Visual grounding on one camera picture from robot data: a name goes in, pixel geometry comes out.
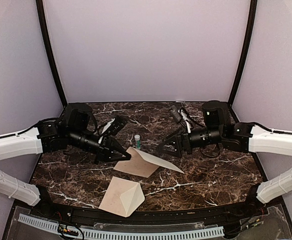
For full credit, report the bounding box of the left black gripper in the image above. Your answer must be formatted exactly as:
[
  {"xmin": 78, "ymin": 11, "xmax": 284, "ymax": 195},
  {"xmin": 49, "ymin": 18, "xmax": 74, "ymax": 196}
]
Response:
[{"xmin": 68, "ymin": 127, "xmax": 132, "ymax": 165}]

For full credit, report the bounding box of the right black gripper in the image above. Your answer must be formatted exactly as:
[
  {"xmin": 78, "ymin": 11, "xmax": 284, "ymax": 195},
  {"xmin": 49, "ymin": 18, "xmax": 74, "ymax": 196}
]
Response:
[{"xmin": 156, "ymin": 126, "xmax": 224, "ymax": 159}]

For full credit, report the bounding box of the beige paper envelope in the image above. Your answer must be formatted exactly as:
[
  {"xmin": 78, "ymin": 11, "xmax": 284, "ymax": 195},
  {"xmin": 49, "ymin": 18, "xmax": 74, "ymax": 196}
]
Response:
[{"xmin": 99, "ymin": 176, "xmax": 145, "ymax": 218}]

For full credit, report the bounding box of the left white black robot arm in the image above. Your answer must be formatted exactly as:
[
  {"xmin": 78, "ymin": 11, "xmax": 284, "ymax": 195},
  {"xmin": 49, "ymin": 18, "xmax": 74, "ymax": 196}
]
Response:
[{"xmin": 0, "ymin": 103, "xmax": 131, "ymax": 218}]

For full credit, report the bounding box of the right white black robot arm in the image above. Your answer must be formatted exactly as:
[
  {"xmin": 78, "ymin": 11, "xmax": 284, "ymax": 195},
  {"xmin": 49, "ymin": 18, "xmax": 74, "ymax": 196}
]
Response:
[{"xmin": 157, "ymin": 100, "xmax": 292, "ymax": 217}]

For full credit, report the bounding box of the beige paper sheet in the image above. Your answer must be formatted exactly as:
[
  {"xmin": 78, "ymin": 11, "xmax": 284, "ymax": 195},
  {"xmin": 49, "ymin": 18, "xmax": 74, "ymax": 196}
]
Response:
[{"xmin": 113, "ymin": 147, "xmax": 184, "ymax": 178}]

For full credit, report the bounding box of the white green glue stick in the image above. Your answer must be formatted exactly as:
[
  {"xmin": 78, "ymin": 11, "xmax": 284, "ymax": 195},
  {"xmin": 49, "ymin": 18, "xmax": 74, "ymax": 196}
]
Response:
[{"xmin": 134, "ymin": 134, "xmax": 141, "ymax": 150}]

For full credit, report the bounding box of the black curved front rail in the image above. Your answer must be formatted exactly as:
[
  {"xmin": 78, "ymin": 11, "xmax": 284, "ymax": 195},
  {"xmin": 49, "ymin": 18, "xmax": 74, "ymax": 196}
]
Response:
[{"xmin": 15, "ymin": 193, "xmax": 284, "ymax": 227}]

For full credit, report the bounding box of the small circuit board with wires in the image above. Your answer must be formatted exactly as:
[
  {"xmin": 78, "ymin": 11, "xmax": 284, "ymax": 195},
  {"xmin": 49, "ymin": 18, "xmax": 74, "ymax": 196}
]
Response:
[{"xmin": 57, "ymin": 224, "xmax": 79, "ymax": 237}]

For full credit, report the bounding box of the white slotted cable duct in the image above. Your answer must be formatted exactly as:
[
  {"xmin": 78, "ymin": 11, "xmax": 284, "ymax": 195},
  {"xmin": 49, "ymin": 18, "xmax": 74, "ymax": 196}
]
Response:
[{"xmin": 17, "ymin": 214, "xmax": 225, "ymax": 240}]

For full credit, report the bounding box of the right black frame post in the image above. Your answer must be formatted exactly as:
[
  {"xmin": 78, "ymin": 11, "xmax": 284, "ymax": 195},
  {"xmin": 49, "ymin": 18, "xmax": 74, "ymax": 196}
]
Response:
[{"xmin": 228, "ymin": 0, "xmax": 258, "ymax": 107}]

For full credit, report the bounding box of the black frame post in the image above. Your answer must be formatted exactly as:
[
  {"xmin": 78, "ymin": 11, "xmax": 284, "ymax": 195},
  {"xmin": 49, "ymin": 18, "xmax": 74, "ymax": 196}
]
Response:
[
  {"xmin": 35, "ymin": 0, "xmax": 67, "ymax": 108},
  {"xmin": 228, "ymin": 0, "xmax": 258, "ymax": 107}
]

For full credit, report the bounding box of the left black frame post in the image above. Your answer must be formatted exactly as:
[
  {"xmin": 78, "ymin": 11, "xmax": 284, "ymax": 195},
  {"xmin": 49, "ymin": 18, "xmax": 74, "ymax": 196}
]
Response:
[{"xmin": 35, "ymin": 0, "xmax": 67, "ymax": 108}]

